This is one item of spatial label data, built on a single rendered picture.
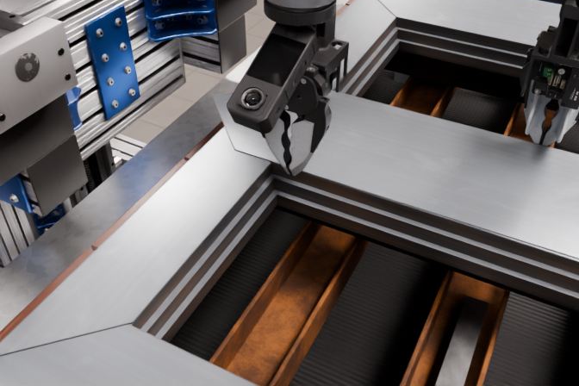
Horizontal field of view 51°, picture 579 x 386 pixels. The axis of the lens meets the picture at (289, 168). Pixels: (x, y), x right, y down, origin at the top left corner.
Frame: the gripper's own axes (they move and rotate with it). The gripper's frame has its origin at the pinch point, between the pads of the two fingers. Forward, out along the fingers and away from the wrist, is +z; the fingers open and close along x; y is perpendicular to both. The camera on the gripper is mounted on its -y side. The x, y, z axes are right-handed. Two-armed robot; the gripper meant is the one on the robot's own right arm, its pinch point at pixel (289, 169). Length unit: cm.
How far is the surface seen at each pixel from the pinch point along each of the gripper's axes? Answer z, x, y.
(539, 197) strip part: 0.7, -26.7, 9.1
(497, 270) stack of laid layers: 4.3, -24.9, -0.2
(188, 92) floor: 87, 108, 121
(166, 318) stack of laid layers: 4.0, 2.2, -21.6
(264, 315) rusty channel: 19.5, 0.0, -6.7
